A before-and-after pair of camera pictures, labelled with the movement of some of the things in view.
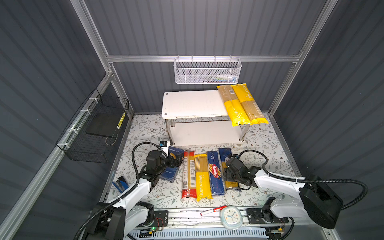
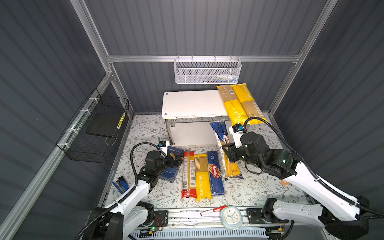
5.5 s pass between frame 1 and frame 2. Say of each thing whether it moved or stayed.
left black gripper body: stayed
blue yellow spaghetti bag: moved
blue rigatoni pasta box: stayed
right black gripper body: moved
